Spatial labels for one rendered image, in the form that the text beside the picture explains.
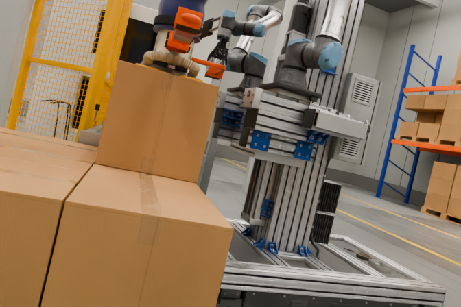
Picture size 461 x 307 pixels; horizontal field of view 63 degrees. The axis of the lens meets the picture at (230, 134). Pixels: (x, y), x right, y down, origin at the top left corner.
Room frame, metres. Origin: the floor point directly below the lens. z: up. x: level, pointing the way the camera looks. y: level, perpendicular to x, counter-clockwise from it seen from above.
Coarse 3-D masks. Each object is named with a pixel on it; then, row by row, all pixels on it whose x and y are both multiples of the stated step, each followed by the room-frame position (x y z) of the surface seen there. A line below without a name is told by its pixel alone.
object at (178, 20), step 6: (180, 12) 1.09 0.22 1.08; (186, 12) 1.09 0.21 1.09; (192, 12) 1.10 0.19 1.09; (198, 12) 1.10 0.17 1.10; (180, 18) 1.09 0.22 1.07; (174, 24) 1.16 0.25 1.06; (180, 24) 1.09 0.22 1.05; (186, 24) 1.10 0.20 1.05; (192, 24) 1.10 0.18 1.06; (198, 24) 1.11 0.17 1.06; (180, 30) 1.17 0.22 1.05; (186, 30) 1.15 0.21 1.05; (192, 30) 1.13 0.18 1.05; (198, 30) 1.12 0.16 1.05
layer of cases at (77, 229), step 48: (0, 144) 1.34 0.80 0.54; (48, 144) 1.63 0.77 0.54; (0, 192) 0.79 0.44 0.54; (48, 192) 0.85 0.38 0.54; (96, 192) 0.96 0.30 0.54; (144, 192) 1.10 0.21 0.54; (192, 192) 1.28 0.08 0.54; (0, 240) 0.79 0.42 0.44; (48, 240) 0.81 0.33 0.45; (96, 240) 0.84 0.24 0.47; (144, 240) 0.87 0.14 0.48; (192, 240) 0.89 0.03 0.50; (0, 288) 0.80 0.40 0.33; (48, 288) 0.82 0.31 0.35; (96, 288) 0.85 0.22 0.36; (144, 288) 0.87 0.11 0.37; (192, 288) 0.90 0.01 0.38
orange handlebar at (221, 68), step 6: (186, 18) 1.08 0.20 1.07; (192, 18) 1.08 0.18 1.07; (198, 18) 1.09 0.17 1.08; (180, 42) 1.39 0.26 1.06; (186, 42) 1.38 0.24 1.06; (192, 60) 1.78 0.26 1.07; (198, 60) 1.78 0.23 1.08; (204, 60) 1.79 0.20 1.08; (210, 66) 1.81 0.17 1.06; (216, 66) 1.81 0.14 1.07; (222, 66) 1.81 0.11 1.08; (216, 72) 1.96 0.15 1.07
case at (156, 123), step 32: (128, 64) 1.40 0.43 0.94; (128, 96) 1.41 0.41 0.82; (160, 96) 1.44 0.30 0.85; (192, 96) 1.47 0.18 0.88; (128, 128) 1.42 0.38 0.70; (160, 128) 1.45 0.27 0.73; (192, 128) 1.48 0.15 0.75; (96, 160) 1.40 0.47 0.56; (128, 160) 1.42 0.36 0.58; (160, 160) 1.46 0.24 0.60; (192, 160) 1.49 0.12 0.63
